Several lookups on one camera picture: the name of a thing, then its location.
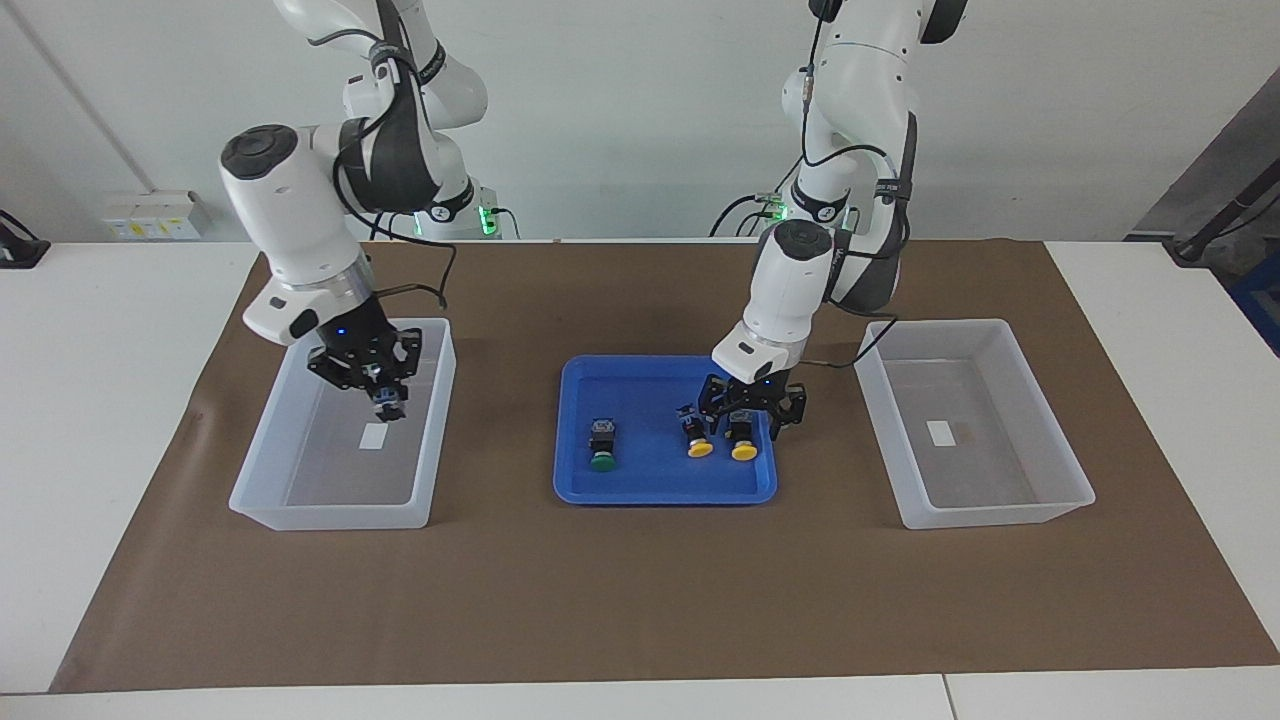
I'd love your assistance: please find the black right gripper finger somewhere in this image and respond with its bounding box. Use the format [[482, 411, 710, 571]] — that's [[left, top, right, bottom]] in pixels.
[[306, 345, 386, 411], [385, 328, 424, 421]]

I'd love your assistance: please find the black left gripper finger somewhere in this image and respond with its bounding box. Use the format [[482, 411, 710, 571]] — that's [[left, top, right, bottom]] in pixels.
[[697, 375, 743, 438], [760, 385, 809, 443]]

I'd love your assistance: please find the yellow push button switch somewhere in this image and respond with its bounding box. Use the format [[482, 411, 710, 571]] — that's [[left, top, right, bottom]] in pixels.
[[725, 408, 761, 463], [677, 404, 715, 459]]

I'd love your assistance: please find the translucent white plastic box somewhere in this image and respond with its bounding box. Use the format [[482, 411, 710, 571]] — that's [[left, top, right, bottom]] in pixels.
[[229, 318, 458, 531], [854, 319, 1097, 530]]

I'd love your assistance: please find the blue plastic tray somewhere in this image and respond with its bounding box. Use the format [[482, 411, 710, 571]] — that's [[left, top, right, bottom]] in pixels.
[[553, 355, 779, 506]]

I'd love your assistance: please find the brown paper table mat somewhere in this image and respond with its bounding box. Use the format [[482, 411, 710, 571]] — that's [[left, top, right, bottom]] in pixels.
[[50, 238, 1280, 693]]

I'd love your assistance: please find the black clamp on table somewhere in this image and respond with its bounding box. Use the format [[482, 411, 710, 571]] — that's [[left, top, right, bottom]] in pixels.
[[0, 210, 51, 269]]

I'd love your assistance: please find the black pole stand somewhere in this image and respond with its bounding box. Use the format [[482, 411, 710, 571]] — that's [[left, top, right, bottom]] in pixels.
[[1170, 165, 1280, 263]]

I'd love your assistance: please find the blue crate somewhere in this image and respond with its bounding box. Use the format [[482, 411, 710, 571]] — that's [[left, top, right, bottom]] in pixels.
[[1228, 250, 1280, 356]]

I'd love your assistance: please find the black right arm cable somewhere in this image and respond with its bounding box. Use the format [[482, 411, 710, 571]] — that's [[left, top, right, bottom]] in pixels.
[[305, 0, 461, 311]]

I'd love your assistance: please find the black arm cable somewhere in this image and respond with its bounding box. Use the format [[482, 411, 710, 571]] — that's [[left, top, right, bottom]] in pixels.
[[798, 0, 919, 373], [305, 0, 461, 311]]

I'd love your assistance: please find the white wall socket strip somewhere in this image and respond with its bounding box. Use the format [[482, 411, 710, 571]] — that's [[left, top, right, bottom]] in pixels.
[[103, 190, 211, 241]]

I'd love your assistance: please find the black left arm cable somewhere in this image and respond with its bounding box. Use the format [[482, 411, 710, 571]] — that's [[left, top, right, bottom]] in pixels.
[[798, 0, 919, 373]]

